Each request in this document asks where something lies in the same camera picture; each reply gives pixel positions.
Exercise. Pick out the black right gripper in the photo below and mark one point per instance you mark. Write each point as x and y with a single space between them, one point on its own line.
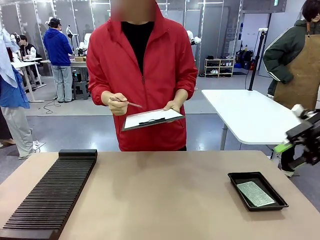
310 135

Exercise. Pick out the green perforated PCB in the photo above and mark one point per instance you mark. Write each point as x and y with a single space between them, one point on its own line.
256 193

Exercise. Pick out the dark clipboard with paper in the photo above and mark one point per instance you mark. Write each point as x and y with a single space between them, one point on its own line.
155 118

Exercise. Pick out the reddish pen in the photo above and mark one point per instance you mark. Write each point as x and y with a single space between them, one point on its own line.
130 103

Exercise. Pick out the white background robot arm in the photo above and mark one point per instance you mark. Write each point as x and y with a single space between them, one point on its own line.
85 42
193 37

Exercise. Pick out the person's right forearm red sleeve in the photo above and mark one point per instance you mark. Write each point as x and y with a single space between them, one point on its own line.
100 92

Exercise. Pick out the person's left forearm red sleeve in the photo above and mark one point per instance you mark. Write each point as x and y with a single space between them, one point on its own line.
187 87

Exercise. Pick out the black slotted PCB rack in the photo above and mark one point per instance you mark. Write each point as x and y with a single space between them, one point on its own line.
50 200

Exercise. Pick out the person's left hand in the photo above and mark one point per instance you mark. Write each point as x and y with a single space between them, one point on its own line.
173 105

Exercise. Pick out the person's right hand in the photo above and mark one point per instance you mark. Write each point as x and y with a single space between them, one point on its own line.
118 105

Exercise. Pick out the black rectangular plastic tray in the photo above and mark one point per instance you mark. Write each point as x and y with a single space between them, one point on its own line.
272 182

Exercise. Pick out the white rounded table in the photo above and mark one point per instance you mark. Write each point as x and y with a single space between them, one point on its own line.
250 115

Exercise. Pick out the person in brown apron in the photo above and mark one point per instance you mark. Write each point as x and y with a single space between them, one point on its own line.
297 62

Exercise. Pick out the black pole with white top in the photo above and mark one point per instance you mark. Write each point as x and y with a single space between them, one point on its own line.
256 60

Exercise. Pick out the black bags and equipment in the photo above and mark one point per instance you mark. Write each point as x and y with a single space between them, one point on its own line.
245 60

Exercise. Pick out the wooden shoe shelf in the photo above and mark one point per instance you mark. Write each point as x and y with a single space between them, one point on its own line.
220 67

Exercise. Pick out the person in red jacket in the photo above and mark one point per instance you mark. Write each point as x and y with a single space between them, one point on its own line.
145 62

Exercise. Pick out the grey step stool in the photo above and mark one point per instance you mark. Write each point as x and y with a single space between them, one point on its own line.
81 90

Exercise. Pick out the grey background workbench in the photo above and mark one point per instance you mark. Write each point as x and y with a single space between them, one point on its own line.
80 63

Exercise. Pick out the cardboard box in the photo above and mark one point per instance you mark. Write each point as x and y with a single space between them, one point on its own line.
80 59

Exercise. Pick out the person in blue hoodie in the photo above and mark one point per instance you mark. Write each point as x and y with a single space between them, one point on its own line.
58 50

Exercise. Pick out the white background desk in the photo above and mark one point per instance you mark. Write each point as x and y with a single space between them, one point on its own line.
27 65

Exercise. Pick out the person in light blue clothes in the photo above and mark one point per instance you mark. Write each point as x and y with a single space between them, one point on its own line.
12 100

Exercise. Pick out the seated person in varsity jacket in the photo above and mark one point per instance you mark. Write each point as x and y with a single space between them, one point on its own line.
27 48

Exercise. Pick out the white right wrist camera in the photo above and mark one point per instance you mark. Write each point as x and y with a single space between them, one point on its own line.
297 110

